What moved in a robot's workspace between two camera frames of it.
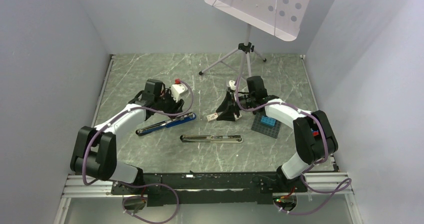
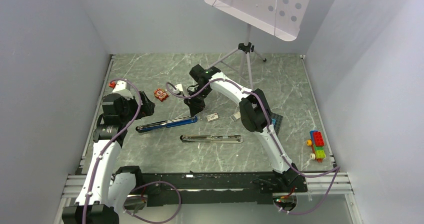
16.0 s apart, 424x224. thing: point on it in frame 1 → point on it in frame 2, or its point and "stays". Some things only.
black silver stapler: (212, 138) stays
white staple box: (212, 116) stays
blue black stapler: (166, 123) stays
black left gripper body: (167, 103) → (130, 107)
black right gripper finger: (228, 108) → (195, 105)
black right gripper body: (246, 101) → (204, 94)
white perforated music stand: (276, 10) stays
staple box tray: (236, 117) stays
